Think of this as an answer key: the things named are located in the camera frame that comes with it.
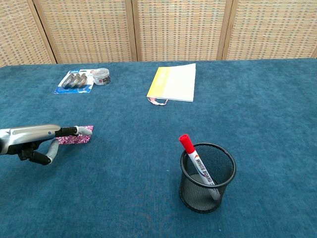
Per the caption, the woven rattan folding screen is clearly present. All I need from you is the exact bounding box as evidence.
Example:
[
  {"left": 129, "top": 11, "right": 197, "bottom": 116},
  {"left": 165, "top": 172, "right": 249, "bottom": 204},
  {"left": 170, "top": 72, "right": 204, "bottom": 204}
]
[{"left": 0, "top": 0, "right": 317, "bottom": 67}]

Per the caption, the black mesh pen holder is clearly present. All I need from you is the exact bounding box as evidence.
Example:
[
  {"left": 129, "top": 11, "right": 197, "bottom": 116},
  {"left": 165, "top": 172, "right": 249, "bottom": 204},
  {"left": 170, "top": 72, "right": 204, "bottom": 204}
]
[{"left": 179, "top": 142, "right": 237, "bottom": 214}]

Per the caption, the yellow and white notebook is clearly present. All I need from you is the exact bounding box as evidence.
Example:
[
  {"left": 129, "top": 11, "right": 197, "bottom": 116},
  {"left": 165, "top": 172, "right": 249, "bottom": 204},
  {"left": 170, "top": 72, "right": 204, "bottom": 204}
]
[{"left": 146, "top": 63, "right": 197, "bottom": 103}]

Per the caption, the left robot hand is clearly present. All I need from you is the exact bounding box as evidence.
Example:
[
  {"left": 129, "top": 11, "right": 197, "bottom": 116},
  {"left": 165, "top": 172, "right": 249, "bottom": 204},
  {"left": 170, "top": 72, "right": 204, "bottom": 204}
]
[{"left": 0, "top": 124, "right": 93, "bottom": 166}]

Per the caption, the pink white patterned card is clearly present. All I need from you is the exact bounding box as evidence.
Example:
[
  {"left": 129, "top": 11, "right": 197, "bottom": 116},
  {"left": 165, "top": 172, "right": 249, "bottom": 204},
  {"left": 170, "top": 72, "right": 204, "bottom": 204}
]
[{"left": 55, "top": 125, "right": 94, "bottom": 145}]

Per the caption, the pink white cord loop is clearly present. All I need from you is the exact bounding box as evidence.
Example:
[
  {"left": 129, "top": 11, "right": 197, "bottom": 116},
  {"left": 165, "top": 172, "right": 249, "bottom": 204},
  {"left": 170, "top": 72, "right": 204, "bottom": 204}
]
[{"left": 147, "top": 97, "right": 169, "bottom": 107}]

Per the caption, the red-capped whiteboard marker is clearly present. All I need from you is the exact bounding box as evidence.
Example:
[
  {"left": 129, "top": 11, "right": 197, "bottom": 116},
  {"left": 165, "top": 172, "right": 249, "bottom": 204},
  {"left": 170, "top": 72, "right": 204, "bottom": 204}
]
[{"left": 179, "top": 134, "right": 221, "bottom": 200}]

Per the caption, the blue binder clip blister pack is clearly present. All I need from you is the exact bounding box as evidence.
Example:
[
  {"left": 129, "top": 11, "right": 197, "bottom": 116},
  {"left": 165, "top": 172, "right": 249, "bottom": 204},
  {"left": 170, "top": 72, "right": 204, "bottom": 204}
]
[{"left": 53, "top": 69, "right": 96, "bottom": 95}]

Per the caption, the blue carpet table cover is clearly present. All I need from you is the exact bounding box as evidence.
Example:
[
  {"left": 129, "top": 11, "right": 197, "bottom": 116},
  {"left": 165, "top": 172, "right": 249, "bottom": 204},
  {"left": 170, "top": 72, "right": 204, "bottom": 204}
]
[{"left": 0, "top": 58, "right": 317, "bottom": 238}]

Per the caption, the clear round clip tub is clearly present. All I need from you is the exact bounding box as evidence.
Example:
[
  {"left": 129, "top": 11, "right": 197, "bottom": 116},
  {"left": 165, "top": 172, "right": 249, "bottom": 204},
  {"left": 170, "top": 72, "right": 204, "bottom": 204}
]
[{"left": 92, "top": 68, "right": 111, "bottom": 87}]

